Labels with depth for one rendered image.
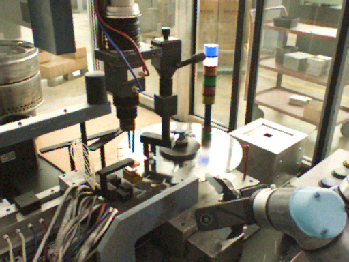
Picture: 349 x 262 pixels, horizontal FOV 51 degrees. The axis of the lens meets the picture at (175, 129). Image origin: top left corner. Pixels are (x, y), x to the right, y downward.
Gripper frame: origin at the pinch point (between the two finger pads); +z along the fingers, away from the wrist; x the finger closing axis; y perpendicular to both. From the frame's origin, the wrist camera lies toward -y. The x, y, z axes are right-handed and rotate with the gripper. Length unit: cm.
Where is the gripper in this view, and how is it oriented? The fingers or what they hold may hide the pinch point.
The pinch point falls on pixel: (209, 206)
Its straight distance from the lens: 88.2
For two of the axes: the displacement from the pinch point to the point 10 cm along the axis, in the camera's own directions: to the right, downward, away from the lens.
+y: 9.1, -1.5, 3.9
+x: -2.0, -9.8, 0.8
